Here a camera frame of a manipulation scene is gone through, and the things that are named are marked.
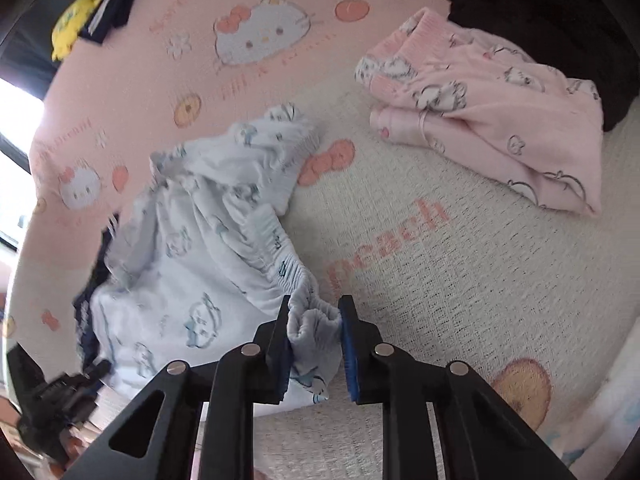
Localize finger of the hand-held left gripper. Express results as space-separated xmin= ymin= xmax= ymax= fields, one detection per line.
xmin=70 ymin=360 xmax=112 ymax=396

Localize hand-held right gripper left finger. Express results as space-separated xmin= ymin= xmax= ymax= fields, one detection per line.
xmin=60 ymin=295 xmax=293 ymax=480

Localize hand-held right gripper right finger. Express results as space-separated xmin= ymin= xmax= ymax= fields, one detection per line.
xmin=337 ymin=294 xmax=576 ymax=480

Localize light blue printed pajama pants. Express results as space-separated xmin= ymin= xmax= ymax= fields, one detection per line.
xmin=90 ymin=102 xmax=336 ymax=406

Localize crumpled navy white-striped garment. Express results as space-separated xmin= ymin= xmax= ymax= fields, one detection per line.
xmin=72 ymin=210 xmax=123 ymax=366

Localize pink printed sofa cover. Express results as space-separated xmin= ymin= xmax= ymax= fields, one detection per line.
xmin=2 ymin=0 xmax=626 ymax=480

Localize white printed bedding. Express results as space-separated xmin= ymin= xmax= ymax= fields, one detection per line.
xmin=555 ymin=350 xmax=640 ymax=480

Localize black framed glass door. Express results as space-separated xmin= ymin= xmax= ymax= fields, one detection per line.
xmin=0 ymin=77 xmax=46 ymax=256

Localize pink printed pajama pants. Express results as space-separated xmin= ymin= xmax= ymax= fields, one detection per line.
xmin=355 ymin=7 xmax=603 ymax=218

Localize dark curtain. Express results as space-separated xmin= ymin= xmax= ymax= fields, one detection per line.
xmin=0 ymin=0 xmax=136 ymax=81

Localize yellow plush toy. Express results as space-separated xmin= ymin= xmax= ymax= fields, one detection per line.
xmin=50 ymin=0 xmax=103 ymax=61

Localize black fuzzy cloth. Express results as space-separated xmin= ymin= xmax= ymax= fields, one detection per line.
xmin=422 ymin=0 xmax=640 ymax=133

